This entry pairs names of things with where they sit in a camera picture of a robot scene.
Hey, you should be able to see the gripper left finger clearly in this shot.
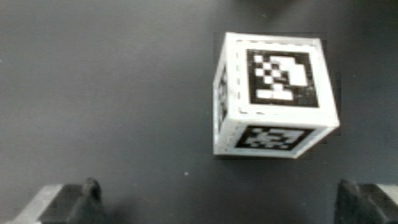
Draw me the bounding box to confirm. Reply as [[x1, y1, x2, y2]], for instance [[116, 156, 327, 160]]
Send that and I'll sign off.
[[6, 178, 105, 224]]

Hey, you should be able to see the white small tagged cube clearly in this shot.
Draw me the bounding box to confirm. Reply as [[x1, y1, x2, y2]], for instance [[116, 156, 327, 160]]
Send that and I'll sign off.
[[214, 32, 340, 159]]

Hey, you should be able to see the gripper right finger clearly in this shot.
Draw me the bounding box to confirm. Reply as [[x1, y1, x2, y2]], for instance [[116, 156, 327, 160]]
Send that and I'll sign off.
[[334, 180, 398, 224]]

